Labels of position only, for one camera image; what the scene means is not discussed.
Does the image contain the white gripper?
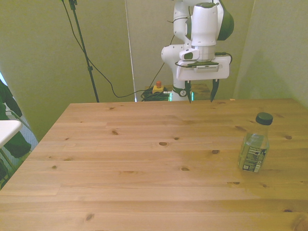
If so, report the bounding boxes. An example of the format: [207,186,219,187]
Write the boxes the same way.
[175,54,231,104]

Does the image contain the clear bottle with black cap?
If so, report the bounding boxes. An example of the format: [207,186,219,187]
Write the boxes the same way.
[237,112,274,173]

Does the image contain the yellow emergency stop button box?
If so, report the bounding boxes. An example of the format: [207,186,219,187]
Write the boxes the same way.
[152,81,167,95]

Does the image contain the white vertical strip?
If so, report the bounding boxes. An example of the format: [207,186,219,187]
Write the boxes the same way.
[124,0,138,103]

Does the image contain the black tripod stand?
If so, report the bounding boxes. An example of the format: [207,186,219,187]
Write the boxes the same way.
[68,0,100,103]

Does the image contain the dark green clothing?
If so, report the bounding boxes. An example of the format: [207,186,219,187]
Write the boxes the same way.
[0,79,32,184]

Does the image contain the white folding table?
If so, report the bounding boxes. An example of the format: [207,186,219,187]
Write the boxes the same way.
[0,119,23,148]

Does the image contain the coiled black cable bundle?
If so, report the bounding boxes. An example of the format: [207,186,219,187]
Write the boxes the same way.
[140,88,173,102]

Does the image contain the black hanging cable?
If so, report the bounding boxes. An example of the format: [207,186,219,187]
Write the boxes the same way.
[60,0,154,99]

